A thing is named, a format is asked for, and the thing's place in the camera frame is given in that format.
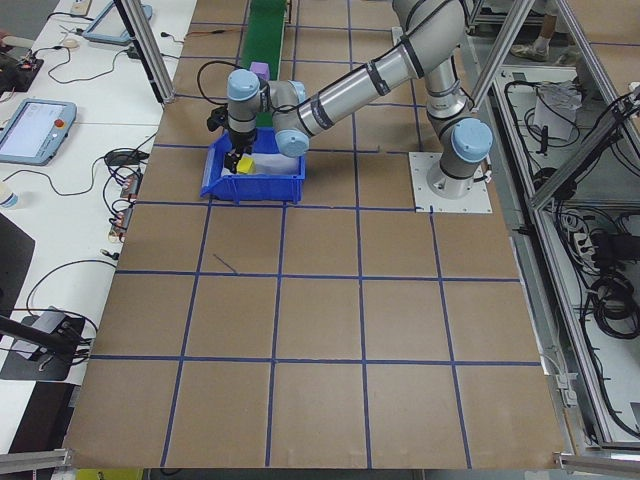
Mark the yellow foam block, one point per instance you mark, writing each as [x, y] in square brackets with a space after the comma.
[246, 166]

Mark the purple foam block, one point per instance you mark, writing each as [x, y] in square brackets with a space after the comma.
[260, 70]

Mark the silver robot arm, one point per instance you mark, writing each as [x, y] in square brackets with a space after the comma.
[350, 95]

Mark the white foam bin liner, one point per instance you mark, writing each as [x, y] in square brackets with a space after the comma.
[275, 162]

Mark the blue plastic storage bin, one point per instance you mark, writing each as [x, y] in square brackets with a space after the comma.
[250, 187]

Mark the green conveyor belt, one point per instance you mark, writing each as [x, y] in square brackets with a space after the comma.
[262, 30]

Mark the black power adapter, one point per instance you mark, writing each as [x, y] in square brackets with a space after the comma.
[134, 52]

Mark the blue grey teach pendant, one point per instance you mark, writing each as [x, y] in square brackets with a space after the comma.
[117, 22]
[35, 130]

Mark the black monitor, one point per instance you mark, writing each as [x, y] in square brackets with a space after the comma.
[12, 265]

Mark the black device on stand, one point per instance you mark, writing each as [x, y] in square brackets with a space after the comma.
[40, 360]

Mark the white sneaker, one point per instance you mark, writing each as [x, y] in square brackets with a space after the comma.
[530, 50]

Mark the white crumpled paper bag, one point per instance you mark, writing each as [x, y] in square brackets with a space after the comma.
[555, 110]

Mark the person bare leg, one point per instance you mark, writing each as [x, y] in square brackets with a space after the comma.
[547, 25]

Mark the white power strip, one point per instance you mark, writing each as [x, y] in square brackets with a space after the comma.
[580, 237]

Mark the aluminium corner bar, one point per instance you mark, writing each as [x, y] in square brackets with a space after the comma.
[600, 460]
[35, 459]

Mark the black power supply box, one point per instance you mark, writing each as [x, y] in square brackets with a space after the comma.
[615, 245]

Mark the aluminium profile post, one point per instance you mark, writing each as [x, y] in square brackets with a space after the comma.
[150, 55]
[500, 55]

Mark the white square base plate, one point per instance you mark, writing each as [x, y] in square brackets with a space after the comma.
[475, 200]

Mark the V-shaped metal bar frame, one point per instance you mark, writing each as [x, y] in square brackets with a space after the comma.
[575, 165]

